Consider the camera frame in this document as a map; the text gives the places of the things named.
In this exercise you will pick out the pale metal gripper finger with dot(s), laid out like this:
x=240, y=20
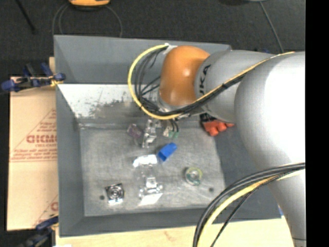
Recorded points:
x=151, y=126
x=149, y=140

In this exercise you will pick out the purple clear plastic piece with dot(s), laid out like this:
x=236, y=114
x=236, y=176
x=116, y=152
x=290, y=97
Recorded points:
x=134, y=131

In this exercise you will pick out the white crumpled packet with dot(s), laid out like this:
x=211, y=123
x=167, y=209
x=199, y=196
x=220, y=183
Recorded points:
x=144, y=160

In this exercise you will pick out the blue plastic block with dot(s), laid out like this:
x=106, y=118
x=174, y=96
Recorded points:
x=166, y=151

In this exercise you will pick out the grey metal bin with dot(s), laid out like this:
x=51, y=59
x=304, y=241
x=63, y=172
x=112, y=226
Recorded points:
x=108, y=148

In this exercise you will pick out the clear glass piece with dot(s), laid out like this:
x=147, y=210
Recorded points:
x=150, y=189

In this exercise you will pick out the red-orange plastic toy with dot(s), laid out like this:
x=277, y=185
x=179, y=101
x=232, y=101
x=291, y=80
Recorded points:
x=216, y=128

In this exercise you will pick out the round green clear lid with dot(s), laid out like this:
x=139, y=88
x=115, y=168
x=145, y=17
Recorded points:
x=193, y=175

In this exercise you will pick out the square clear glass dish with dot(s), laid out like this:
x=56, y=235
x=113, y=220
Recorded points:
x=114, y=193

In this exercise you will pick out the brown cardboard board, red print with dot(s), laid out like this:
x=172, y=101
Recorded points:
x=30, y=127

